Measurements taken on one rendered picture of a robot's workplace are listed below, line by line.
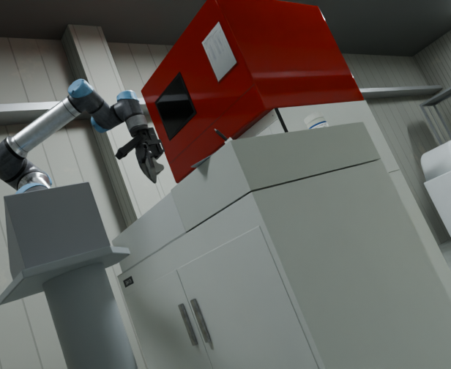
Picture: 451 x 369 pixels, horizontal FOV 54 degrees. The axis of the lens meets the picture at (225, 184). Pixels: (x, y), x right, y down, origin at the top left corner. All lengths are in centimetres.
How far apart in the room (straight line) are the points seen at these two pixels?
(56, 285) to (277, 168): 65
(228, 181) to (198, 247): 27
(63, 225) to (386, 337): 90
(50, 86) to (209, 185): 289
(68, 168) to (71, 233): 249
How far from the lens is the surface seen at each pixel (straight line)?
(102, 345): 118
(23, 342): 326
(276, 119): 190
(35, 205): 120
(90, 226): 122
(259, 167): 118
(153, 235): 158
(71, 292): 118
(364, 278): 132
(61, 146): 374
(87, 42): 413
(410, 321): 143
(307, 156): 133
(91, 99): 166
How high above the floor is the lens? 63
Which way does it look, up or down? 11 degrees up
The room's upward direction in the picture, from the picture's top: 22 degrees counter-clockwise
